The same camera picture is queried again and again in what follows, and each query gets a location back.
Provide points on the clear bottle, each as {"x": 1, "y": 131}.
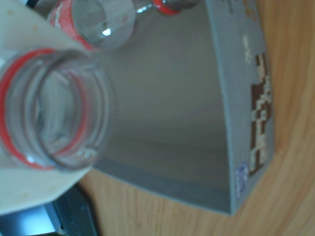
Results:
{"x": 86, "y": 81}
{"x": 64, "y": 22}

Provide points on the grey cardboard box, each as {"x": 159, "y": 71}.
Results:
{"x": 172, "y": 98}

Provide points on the dark flat device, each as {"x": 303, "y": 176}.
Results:
{"x": 73, "y": 216}

